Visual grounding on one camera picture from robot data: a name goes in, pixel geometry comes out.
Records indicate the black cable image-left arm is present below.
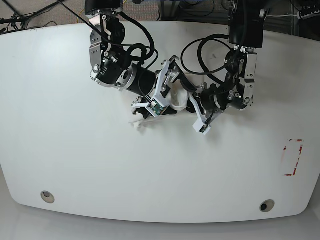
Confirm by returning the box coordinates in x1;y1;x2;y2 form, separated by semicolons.
56;0;159;70

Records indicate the left table cable grommet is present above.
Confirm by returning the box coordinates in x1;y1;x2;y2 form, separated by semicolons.
40;191;55;204

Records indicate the white power strip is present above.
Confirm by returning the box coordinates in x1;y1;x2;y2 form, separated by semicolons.
297;6;320;20

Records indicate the white printed T-shirt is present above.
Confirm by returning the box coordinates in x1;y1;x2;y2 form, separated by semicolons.
129;80;207;128

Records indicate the table cable grommet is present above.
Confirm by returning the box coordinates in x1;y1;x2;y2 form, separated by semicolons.
40;191;55;204
259;199;275;213

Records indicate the right table cable grommet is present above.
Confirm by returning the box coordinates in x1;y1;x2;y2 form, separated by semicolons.
259;199;275;213

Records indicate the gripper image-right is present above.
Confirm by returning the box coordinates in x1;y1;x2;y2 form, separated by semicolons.
175;63;229;124

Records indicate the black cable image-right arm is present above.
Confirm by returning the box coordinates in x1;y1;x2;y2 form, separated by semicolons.
180;33;229;86

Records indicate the black tripod stand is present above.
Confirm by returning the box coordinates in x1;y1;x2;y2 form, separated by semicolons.
0;0;59;35

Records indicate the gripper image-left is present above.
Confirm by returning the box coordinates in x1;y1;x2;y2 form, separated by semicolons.
124;56;179;119

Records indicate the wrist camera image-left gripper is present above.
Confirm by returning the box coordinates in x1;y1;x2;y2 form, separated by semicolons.
149;99;169;118

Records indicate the red tape rectangle marking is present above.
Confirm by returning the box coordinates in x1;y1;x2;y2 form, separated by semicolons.
280;139;304;177

